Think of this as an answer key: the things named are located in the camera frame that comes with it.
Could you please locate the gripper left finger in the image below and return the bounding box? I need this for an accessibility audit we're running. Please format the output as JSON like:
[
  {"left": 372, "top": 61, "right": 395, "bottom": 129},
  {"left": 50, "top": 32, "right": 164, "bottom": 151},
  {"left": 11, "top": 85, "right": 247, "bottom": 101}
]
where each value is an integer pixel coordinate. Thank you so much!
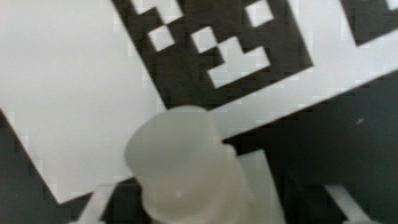
[{"left": 70, "top": 183, "right": 144, "bottom": 224}]

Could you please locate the white marker sheet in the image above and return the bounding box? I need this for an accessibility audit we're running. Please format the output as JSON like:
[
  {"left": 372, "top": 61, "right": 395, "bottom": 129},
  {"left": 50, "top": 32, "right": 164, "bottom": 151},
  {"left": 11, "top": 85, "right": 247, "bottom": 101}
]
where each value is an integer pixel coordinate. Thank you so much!
[{"left": 0, "top": 0, "right": 398, "bottom": 205}]

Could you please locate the white stool leg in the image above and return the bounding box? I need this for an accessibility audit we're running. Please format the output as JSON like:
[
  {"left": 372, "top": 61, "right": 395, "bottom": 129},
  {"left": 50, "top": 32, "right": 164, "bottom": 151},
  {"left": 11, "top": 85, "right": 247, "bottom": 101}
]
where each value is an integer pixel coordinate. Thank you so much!
[{"left": 123, "top": 105, "right": 288, "bottom": 224}]

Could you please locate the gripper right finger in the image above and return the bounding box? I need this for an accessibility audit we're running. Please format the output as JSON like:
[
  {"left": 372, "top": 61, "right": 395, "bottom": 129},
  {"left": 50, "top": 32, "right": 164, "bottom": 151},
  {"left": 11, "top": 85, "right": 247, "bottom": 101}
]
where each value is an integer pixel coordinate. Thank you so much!
[{"left": 326, "top": 185, "right": 381, "bottom": 224}]

